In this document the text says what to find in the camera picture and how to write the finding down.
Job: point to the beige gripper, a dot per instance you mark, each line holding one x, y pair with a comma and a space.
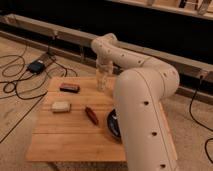
104, 65

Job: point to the clear plastic bottle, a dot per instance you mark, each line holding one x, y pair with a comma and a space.
101, 80

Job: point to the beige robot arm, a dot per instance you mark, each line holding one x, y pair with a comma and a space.
138, 92

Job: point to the dark ceramic bowl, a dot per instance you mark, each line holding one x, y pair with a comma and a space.
112, 124

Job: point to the dark brown rectangular block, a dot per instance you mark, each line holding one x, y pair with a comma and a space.
73, 88

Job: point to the brown snack bar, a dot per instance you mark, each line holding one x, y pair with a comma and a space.
91, 115

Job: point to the beige sponge block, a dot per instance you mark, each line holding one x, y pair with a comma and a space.
62, 106

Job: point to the black power adapter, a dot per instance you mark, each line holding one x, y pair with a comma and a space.
36, 67

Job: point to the long metal floor rail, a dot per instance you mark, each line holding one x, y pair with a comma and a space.
186, 67

